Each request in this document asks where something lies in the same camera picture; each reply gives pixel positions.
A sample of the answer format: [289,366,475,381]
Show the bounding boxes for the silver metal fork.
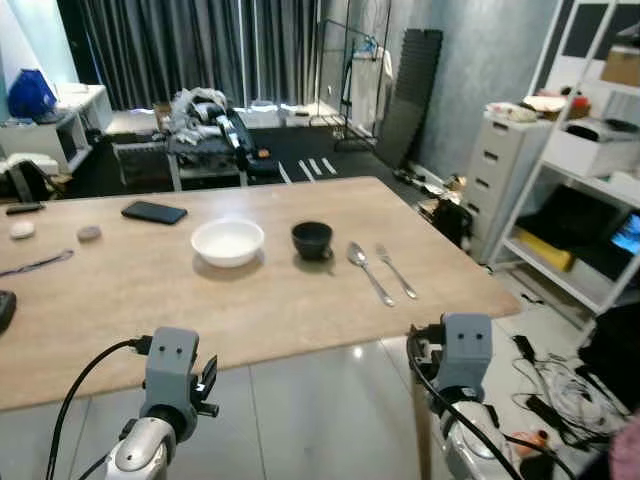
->
[375,243,419,301]

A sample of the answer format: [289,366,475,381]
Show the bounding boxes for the silver metal spoon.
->
[347,242,396,308]

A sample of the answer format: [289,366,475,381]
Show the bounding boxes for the orange small bottle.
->
[519,429,557,458]

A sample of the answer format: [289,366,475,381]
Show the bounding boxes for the yellow flat box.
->
[511,227,577,274]

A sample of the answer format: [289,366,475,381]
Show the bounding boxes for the white bowl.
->
[191,219,266,269]

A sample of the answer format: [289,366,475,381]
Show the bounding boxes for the pink fluffy sleeve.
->
[607,414,640,480]

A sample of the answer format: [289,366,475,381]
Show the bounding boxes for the black bag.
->
[579,299,640,413]

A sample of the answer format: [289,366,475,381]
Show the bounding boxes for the black smartphone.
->
[121,200,189,226]

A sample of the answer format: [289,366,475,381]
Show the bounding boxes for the white drawer cabinet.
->
[467,104,553,264]

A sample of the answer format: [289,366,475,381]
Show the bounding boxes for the black rounded device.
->
[0,290,18,334]

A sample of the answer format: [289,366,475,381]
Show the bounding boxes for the lit laptop screen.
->
[609,210,640,257]

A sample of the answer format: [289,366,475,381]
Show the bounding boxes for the white metal shelf rack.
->
[488,0,640,323]

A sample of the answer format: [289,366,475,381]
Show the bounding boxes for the black ribbed foam panel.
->
[374,28,445,170]

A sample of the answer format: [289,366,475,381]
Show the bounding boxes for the white storage box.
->
[544,117,640,180]

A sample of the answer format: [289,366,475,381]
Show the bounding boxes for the black metal clothes rack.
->
[330,0,397,153]

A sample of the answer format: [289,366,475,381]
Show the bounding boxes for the black slim remote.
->
[5,202,47,217]

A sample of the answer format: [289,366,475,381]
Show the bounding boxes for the bench with grey clothes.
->
[164,87,283,192]

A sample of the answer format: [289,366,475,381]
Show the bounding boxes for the white side desk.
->
[0,84,114,173]

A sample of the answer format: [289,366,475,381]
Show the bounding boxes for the brown cardboard box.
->
[600,44,640,89]

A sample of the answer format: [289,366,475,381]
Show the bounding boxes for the dark grey curtain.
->
[78,0,347,110]

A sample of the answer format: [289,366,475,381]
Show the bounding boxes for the blue bag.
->
[6,68,59,122]

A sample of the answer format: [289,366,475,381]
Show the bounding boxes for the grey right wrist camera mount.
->
[436,313,495,403]

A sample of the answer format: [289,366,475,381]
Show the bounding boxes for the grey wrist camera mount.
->
[141,327,202,442]
[436,313,495,403]

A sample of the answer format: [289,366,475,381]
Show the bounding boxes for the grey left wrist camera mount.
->
[141,327,202,442]

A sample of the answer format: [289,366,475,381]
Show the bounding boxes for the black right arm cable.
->
[404,328,601,480]

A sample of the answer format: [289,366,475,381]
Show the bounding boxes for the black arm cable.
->
[404,328,601,480]
[44,337,153,480]

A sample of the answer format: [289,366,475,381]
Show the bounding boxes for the tangled floor cables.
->
[509,334,613,443]

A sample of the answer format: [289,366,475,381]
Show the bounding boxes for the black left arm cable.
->
[44,337,153,480]

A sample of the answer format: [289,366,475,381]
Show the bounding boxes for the grey lanyard strap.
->
[0,249,76,279]

